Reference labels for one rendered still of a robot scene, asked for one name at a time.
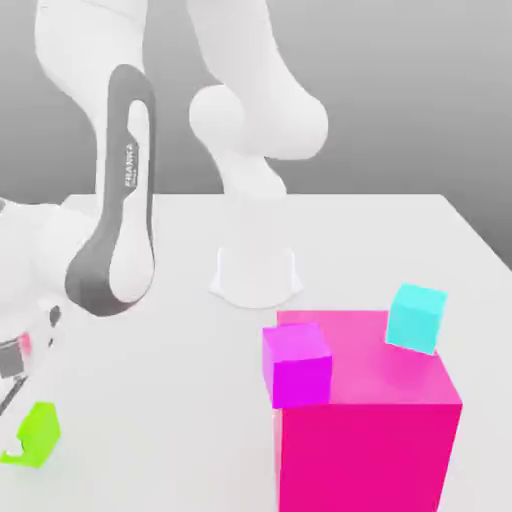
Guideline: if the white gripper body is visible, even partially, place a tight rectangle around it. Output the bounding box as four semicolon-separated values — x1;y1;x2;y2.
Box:
0;374;34;443

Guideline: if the small magenta cube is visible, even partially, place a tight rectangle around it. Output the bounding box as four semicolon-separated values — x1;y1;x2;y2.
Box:
261;321;334;410

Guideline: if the small green cube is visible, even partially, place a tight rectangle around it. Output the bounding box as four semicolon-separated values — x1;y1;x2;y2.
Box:
0;401;62;470

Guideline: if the large pink box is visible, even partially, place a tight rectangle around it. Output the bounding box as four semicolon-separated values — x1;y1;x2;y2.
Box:
271;309;464;512

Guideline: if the small cyan cube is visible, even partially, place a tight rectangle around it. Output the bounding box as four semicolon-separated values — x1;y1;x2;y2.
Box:
384;282;449;356

